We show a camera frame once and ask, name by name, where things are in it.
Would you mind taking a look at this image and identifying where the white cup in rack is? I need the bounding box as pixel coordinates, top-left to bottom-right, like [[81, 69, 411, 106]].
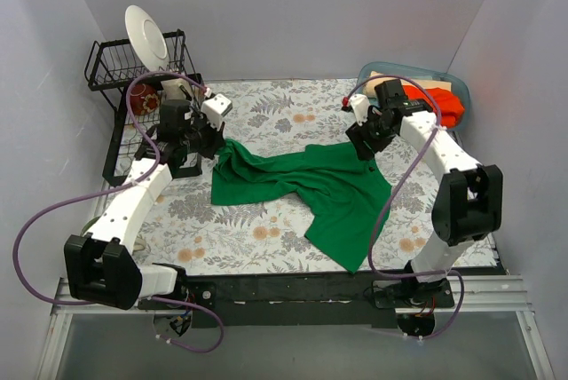
[[162, 77, 193, 100]]

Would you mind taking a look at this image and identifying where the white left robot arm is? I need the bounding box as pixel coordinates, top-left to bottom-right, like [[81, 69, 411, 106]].
[[64, 93, 233, 310]]

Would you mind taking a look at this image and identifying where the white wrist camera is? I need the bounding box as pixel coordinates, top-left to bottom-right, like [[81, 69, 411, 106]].
[[342, 93, 371, 126], [201, 93, 233, 131]]

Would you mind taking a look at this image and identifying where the white plate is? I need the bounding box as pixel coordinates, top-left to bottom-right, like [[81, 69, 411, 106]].
[[124, 5, 169, 72]]

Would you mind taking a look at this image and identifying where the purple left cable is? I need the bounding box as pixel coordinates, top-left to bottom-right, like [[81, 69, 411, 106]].
[[12, 71, 225, 353]]

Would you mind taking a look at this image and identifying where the clear blue plastic bin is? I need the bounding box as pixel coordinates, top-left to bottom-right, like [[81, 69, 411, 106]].
[[357, 61, 471, 131]]

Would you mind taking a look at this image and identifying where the green floral mug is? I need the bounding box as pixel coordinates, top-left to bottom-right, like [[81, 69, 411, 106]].
[[80, 216, 100, 237]]

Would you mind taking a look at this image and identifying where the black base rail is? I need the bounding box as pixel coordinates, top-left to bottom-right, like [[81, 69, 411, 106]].
[[137, 269, 454, 330]]

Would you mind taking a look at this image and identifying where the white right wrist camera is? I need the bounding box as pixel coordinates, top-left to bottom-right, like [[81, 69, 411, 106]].
[[342, 93, 371, 126]]

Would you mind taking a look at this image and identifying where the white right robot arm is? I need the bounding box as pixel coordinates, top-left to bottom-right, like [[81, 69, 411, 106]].
[[343, 75, 503, 307]]

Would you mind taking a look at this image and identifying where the red floral bowl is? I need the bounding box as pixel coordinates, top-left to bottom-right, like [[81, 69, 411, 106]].
[[130, 83, 161, 116]]

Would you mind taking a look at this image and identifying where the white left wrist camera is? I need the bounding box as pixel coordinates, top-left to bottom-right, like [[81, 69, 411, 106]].
[[201, 93, 233, 131]]

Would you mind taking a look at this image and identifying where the beige rolled t shirt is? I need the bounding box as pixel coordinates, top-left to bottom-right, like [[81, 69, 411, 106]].
[[363, 71, 452, 97]]

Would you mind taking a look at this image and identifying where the black wire dish rack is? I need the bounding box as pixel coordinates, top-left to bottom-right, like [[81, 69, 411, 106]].
[[84, 29, 203, 186]]

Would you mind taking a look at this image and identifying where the floral table mat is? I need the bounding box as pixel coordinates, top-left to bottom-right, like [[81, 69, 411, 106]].
[[87, 79, 498, 278]]

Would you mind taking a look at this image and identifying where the green t shirt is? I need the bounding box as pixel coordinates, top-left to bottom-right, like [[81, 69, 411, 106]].
[[210, 139, 391, 273]]

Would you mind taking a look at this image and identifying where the orange rolled t shirt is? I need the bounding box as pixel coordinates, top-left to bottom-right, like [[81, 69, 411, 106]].
[[403, 85, 465, 128]]

